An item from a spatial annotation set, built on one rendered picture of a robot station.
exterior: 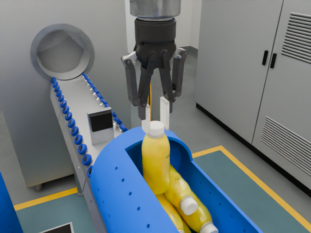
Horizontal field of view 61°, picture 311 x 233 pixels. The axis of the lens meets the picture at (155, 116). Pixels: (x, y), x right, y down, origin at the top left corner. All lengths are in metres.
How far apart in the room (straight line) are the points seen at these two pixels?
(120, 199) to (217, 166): 2.01
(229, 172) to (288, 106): 0.75
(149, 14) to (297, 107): 1.91
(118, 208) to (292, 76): 1.88
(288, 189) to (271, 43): 1.20
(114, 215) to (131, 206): 0.06
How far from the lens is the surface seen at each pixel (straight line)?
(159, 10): 0.45
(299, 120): 2.28
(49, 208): 2.26
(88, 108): 1.48
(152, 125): 0.58
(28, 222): 2.23
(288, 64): 2.26
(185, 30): 5.71
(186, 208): 0.66
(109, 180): 0.62
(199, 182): 0.76
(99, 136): 1.15
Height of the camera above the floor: 1.59
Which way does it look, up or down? 29 degrees down
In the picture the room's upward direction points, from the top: straight up
